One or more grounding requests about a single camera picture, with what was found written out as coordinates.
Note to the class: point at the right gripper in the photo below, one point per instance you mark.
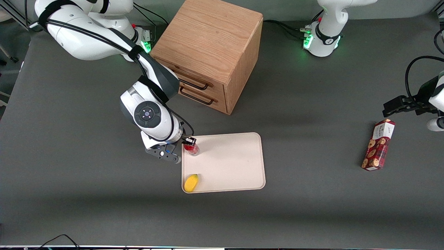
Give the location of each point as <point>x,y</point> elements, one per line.
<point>189,141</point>

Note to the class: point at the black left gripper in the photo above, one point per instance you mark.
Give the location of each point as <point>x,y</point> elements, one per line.
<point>424,93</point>

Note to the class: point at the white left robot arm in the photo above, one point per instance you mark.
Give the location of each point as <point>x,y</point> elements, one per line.
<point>326,38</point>

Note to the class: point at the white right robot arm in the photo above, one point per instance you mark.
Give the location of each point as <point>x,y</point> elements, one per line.
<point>79,34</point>

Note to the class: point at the beige plastic tray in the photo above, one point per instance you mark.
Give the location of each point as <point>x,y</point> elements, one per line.
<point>229,163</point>

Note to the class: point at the yellow toy mango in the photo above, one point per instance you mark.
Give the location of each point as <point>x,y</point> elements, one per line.
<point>191,183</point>

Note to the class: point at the red cookie box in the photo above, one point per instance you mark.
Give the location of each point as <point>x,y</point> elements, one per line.
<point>378,146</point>

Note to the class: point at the wooden drawer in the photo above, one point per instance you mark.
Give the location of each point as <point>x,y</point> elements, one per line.
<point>208,76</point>
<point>222,102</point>

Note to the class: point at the wooden drawer cabinet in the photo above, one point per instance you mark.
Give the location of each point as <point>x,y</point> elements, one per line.
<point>215,38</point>

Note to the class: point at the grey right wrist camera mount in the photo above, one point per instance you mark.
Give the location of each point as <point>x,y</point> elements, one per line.
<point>164,155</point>

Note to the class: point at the aluminium frame bar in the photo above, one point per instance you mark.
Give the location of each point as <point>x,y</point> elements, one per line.
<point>15,14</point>

